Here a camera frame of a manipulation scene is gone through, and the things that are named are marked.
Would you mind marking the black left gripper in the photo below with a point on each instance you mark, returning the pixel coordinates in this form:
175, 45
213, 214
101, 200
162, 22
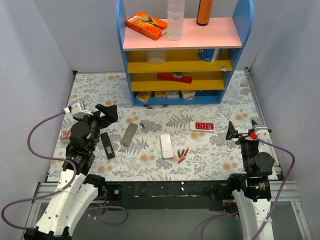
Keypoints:
99, 116

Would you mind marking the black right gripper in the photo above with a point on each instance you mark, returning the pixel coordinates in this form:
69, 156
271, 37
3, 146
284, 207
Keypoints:
240, 136

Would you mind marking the black remote control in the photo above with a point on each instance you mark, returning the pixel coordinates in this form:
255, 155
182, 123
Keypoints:
106, 142

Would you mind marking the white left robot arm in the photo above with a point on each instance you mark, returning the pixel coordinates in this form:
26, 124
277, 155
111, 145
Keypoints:
76, 187

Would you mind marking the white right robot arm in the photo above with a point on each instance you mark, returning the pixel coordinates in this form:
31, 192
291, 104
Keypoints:
251, 189

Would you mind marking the grey remote control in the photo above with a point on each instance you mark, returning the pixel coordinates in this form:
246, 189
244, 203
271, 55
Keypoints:
129, 134

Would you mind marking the red white remote control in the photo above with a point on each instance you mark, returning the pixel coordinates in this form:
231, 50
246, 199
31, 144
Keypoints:
201, 127

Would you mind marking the yellow tissue pack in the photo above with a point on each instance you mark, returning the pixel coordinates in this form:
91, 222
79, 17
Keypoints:
144, 96

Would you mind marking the red toothpaste box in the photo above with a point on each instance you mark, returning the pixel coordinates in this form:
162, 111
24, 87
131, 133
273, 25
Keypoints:
65, 136

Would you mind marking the floral table mat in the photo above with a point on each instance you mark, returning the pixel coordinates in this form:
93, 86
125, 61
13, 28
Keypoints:
210, 155

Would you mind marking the small clip on shelf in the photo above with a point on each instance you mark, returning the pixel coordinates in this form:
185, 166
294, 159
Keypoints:
223, 68

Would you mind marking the white tissue pack right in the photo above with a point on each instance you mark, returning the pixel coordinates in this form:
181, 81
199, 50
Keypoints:
188, 95

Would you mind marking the white tissue pack middle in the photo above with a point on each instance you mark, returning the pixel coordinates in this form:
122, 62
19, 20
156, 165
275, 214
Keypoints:
172, 94

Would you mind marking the white plastic cup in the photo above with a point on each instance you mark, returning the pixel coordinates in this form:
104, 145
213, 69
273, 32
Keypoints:
156, 57

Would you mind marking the blue shelf unit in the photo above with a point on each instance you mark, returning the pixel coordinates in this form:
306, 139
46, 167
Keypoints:
209, 83

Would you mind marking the red flat box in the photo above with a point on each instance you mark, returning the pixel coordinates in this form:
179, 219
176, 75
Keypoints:
181, 77

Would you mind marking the blue white can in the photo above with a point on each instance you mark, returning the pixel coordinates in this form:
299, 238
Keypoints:
209, 55

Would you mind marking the orange razor box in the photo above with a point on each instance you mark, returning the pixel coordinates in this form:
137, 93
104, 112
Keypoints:
147, 25

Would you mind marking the clear plastic bottle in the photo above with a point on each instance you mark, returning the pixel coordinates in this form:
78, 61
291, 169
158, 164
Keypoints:
175, 19

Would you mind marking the orange cologne bottle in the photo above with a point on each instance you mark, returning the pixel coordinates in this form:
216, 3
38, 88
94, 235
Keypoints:
204, 12

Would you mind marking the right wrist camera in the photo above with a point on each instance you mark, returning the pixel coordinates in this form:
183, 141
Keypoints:
260, 132

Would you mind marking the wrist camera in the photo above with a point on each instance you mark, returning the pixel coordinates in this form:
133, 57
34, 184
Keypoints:
260, 132
78, 110

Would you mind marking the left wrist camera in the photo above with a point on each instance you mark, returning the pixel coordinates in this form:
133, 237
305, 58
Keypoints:
78, 110

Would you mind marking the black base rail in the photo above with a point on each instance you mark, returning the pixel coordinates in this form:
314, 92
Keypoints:
174, 195

